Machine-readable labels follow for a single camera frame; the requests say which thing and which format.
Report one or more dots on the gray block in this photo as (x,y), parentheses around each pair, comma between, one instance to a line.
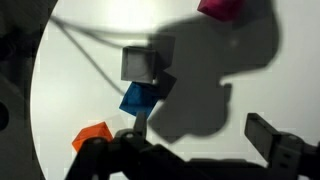
(138,65)

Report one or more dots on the blue block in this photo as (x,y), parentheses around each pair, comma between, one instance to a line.
(138,100)

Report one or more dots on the pink block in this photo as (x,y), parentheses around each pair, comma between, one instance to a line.
(221,8)

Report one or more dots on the orange block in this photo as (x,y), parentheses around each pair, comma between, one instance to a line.
(91,135)

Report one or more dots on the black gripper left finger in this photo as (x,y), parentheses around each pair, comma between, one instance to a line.
(140,156)

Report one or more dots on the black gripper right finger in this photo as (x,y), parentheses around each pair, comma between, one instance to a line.
(263,136)

